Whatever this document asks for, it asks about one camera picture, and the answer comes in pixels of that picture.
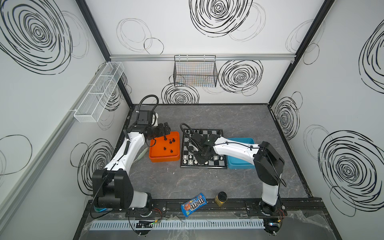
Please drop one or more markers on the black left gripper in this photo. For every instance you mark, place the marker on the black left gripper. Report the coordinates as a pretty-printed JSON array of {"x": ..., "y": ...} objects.
[{"x": 163, "y": 130}]

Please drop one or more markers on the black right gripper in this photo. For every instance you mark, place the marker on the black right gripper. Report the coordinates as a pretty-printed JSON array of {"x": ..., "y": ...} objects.
[{"x": 202, "y": 150}]

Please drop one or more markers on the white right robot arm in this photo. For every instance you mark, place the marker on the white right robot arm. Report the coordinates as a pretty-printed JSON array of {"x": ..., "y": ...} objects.
[{"x": 267, "y": 161}]

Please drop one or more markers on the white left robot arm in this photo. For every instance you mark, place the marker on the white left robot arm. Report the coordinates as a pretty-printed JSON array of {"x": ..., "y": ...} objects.
[{"x": 112, "y": 187}]

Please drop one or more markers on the black white chessboard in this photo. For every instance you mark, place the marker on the black white chessboard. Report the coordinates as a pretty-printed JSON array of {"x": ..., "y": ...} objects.
[{"x": 188, "y": 159}]

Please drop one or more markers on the orange plastic tray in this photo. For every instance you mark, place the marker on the orange plastic tray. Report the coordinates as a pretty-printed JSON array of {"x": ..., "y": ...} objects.
[{"x": 166, "y": 148}]

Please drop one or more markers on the green metal tongs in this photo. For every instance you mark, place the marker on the green metal tongs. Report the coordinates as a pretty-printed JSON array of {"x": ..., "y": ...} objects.
[{"x": 141, "y": 155}]

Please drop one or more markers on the blue plastic tray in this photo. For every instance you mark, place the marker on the blue plastic tray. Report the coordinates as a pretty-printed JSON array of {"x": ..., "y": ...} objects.
[{"x": 235, "y": 163}]

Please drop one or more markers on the yellow jar black lid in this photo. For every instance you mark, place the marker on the yellow jar black lid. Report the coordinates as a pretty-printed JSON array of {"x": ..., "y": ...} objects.
[{"x": 221, "y": 198}]

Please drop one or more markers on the blue candy bag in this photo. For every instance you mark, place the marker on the blue candy bag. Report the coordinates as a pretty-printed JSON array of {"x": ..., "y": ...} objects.
[{"x": 193, "y": 205}]

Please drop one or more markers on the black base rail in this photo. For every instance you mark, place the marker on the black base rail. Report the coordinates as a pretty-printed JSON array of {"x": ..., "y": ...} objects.
[{"x": 163, "y": 208}]

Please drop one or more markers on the clear wall shelf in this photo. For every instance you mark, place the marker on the clear wall shelf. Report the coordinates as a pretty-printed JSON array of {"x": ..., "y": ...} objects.
[{"x": 95, "y": 101}]

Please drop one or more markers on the black wire basket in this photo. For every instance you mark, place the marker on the black wire basket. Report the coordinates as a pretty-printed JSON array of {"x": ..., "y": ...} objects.
[{"x": 195, "y": 71}]

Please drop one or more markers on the white slotted cable duct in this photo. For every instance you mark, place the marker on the white slotted cable duct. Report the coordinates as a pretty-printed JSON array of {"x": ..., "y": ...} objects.
[{"x": 141, "y": 225}]

